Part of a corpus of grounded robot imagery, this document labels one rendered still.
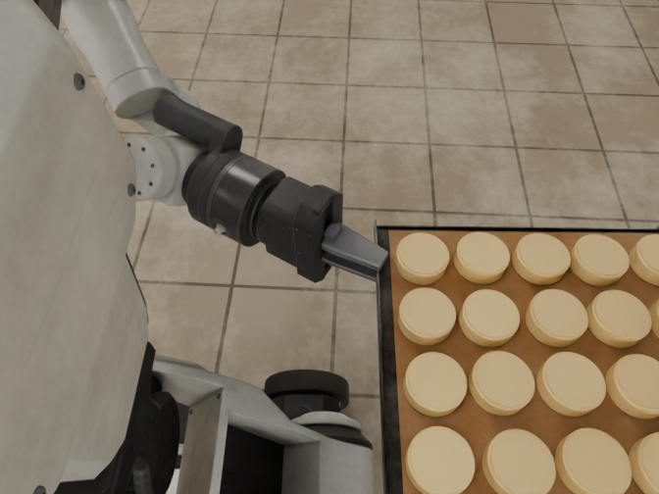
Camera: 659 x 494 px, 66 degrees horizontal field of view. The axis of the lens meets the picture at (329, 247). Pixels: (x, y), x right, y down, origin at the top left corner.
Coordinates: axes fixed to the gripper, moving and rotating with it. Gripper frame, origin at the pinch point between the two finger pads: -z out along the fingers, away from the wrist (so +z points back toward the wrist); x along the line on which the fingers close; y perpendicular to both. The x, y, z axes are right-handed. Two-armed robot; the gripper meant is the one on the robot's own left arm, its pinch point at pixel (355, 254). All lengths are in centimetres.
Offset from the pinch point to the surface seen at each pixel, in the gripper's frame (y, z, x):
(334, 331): 26, 17, -86
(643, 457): -5.7, -27.8, 1.6
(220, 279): 23, 54, -86
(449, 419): -9.9, -14.4, -0.4
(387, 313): -3.8, -5.6, -0.6
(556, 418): -5.3, -21.8, -0.4
